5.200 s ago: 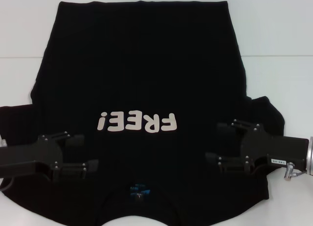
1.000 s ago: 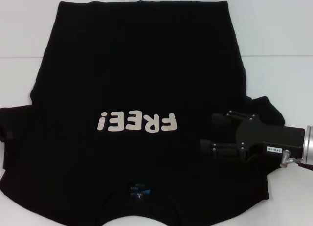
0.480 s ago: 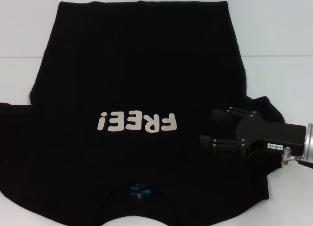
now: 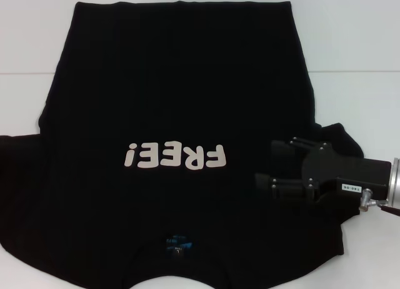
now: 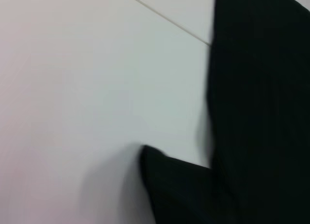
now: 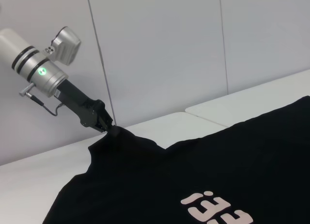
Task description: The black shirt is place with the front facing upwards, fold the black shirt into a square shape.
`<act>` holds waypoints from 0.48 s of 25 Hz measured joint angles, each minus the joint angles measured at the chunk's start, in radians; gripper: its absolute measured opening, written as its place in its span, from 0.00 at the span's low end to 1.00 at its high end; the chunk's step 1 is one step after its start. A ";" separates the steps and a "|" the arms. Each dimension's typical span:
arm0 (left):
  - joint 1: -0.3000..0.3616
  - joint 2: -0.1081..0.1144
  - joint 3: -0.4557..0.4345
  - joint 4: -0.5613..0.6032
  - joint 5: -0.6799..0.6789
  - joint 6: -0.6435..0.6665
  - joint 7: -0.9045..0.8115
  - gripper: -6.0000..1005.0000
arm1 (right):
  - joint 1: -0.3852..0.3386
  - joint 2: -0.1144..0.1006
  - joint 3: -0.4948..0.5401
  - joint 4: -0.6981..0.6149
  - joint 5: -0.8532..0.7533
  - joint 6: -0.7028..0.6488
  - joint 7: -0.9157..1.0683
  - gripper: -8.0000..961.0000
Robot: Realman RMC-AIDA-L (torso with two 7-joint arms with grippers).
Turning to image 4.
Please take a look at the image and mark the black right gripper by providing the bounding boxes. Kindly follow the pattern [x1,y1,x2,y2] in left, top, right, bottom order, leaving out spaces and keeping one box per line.
[254,137,392,206]

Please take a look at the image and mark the black shirt with FREE print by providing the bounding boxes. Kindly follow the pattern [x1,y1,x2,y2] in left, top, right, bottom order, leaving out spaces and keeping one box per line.
[0,0,365,289]

